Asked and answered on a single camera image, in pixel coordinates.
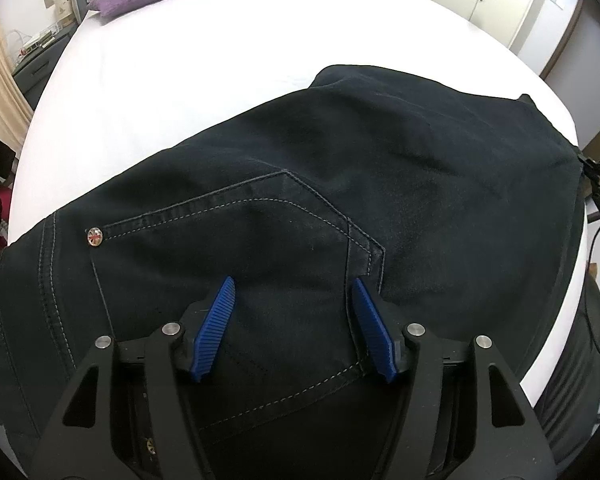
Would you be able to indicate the beige curtain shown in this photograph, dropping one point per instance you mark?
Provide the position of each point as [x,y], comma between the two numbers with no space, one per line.
[0,80]

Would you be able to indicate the bed with white sheet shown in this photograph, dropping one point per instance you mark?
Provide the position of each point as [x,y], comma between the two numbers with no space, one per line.
[180,85]

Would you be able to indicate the beige paper bag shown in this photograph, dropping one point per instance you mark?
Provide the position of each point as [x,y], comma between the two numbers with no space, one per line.
[60,10]

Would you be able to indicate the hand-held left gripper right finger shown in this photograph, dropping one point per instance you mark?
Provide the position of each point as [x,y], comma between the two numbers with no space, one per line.
[375,330]

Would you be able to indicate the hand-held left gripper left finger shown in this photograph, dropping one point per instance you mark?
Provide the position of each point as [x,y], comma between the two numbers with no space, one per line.
[215,330]

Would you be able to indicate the grey nightstand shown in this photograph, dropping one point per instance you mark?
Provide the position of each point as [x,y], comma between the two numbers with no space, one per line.
[35,72]

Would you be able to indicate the black denim pants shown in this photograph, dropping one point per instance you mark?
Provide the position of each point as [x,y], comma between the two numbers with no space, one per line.
[330,160]

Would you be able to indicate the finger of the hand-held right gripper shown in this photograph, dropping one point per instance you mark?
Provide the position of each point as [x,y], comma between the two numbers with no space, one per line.
[597,172]

